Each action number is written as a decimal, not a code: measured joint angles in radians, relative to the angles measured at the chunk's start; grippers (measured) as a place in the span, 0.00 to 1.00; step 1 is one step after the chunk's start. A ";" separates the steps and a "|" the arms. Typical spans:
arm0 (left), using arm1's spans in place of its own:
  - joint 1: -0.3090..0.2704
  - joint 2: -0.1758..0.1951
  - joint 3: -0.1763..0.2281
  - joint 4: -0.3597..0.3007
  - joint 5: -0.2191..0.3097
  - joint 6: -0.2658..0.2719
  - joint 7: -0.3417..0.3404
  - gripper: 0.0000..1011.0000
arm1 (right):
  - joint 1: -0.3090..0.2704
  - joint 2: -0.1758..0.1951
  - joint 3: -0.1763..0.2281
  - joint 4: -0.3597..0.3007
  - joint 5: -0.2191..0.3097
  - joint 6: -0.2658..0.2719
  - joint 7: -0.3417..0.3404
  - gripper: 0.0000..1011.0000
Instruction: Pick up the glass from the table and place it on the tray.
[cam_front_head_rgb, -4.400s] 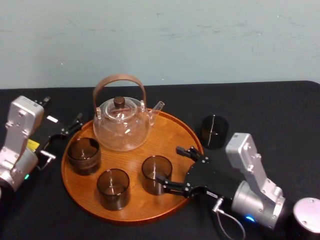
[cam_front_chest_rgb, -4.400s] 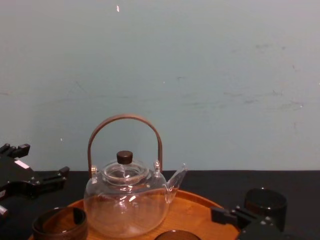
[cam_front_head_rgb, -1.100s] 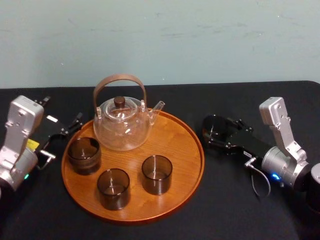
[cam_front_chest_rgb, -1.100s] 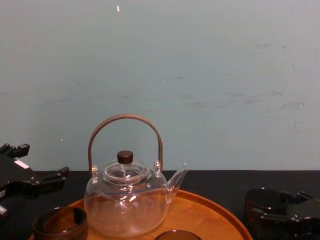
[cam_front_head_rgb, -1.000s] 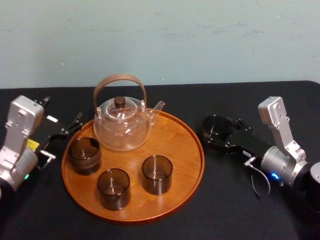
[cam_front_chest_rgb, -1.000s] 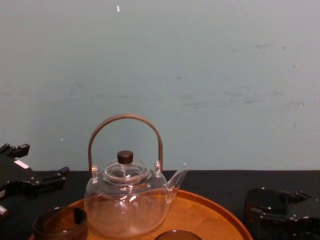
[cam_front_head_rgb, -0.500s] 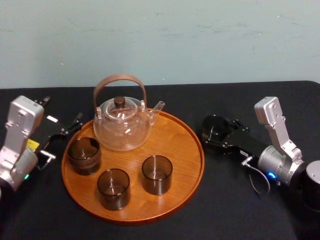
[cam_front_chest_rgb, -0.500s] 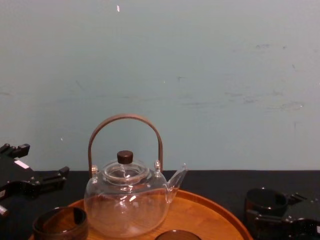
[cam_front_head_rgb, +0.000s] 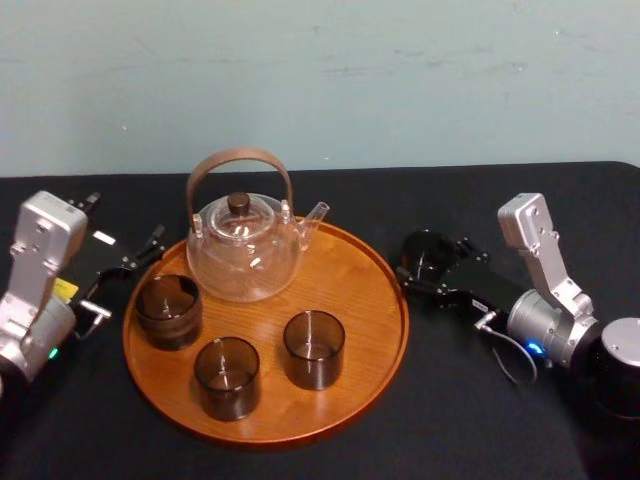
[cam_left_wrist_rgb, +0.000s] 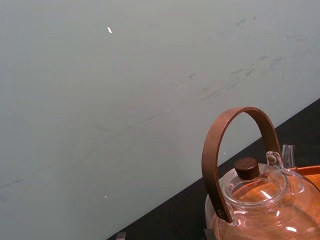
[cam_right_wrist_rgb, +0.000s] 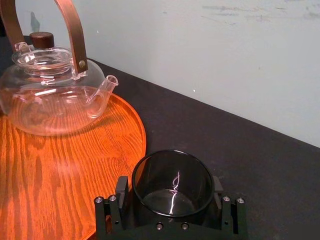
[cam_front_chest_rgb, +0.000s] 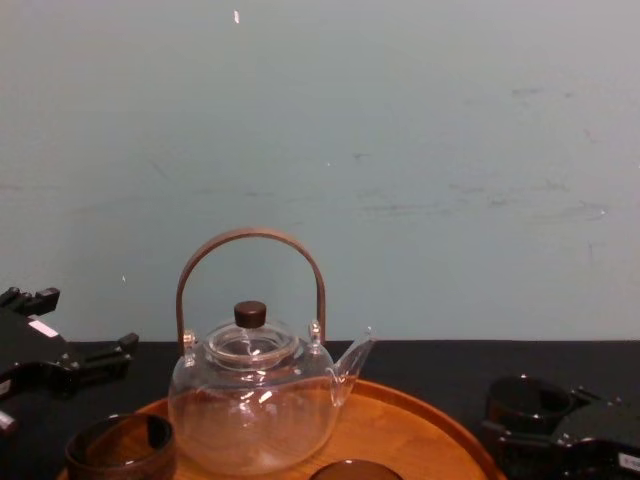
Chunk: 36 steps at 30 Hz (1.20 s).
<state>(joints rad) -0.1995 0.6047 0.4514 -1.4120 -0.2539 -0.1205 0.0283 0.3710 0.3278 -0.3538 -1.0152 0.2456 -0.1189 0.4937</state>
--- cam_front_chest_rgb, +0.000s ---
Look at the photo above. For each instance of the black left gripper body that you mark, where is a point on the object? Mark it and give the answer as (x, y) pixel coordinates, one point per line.
(25, 355)

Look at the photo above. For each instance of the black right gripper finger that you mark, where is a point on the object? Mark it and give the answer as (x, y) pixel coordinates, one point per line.
(520, 440)
(592, 396)

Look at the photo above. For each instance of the round wooden tray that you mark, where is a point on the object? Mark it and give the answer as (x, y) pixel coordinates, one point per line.
(400, 440)

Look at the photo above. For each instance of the black table cloth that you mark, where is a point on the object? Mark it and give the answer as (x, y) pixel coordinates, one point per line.
(430, 365)

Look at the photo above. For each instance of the dark glass cup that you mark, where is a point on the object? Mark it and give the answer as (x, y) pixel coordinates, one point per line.
(355, 471)
(120, 450)
(525, 402)

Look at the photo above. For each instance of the glass lid brown knob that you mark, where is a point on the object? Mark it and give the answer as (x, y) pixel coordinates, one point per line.
(250, 340)

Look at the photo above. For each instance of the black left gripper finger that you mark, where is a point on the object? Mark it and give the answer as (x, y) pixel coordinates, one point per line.
(35, 299)
(102, 356)

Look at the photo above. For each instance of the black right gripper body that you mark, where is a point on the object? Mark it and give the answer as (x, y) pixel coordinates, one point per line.
(600, 435)

